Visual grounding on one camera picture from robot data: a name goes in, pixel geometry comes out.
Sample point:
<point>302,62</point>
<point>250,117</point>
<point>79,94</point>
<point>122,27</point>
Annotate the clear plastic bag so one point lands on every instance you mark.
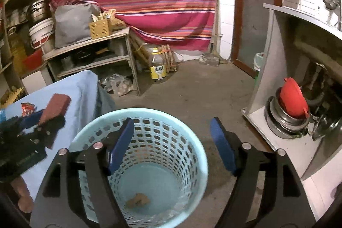
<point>119,85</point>

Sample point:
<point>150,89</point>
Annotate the grey wooden shelf table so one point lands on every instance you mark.
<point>88,43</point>

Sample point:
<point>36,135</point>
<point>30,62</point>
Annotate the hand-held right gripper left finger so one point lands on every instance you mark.
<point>121,145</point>

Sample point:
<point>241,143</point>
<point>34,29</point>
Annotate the green and white plastic bag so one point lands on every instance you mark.
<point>258,65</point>

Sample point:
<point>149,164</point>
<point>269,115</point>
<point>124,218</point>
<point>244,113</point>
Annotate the stack of metal pots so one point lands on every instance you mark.
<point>280,123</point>

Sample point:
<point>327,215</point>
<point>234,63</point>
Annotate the yellow toothed plastic piece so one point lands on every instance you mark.
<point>12,97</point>

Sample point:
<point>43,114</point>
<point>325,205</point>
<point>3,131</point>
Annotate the white kitchen cabinet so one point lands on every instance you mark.
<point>269,65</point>

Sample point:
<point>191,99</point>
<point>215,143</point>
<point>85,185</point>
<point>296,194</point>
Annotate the grey door with brown frame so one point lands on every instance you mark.
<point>253,17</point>

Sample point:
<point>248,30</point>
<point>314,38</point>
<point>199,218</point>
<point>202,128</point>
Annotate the grey stone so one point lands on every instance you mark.
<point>211,59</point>

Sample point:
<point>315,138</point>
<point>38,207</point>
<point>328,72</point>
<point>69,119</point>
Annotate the bundle of wooden sticks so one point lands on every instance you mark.
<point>171,59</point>

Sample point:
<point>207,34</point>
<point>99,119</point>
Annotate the person's left hand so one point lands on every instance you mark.
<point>25,198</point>

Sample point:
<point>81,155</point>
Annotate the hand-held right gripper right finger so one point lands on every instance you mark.
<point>223,145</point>

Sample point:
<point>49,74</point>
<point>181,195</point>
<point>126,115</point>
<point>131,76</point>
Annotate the light blue table cloth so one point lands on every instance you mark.
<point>80,94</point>

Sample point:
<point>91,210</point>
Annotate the oil bottle with yellow label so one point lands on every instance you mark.
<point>157,69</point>

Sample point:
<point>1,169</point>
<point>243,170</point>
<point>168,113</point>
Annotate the red plastic box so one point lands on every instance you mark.
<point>33,59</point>

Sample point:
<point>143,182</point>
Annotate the brown paper scrap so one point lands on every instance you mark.
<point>137,200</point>

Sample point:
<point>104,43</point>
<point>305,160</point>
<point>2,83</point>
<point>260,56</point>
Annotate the red snack wrapper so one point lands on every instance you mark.
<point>28,110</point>

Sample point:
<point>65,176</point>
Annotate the grey fabric bag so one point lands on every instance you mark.
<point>73,23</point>

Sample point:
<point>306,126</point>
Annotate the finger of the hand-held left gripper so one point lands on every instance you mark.
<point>33,118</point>
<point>53,131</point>

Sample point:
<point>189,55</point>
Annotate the dark metal wok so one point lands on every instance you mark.
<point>328,126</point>

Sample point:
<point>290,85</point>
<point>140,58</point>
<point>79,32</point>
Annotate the black pan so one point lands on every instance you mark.
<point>84,55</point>

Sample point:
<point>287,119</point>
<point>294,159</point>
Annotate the yellow woven basket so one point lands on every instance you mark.
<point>99,29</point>

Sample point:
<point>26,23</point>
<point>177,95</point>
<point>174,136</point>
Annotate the white plastic bucket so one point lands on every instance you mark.
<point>42,33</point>

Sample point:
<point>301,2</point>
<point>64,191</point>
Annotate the yellow oil jug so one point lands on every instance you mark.
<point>17,54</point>

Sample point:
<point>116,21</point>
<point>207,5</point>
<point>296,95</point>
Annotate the light blue perforated basket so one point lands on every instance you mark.
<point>165,137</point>

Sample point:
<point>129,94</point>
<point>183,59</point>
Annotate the metal cooking pot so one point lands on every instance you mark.
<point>38,10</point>

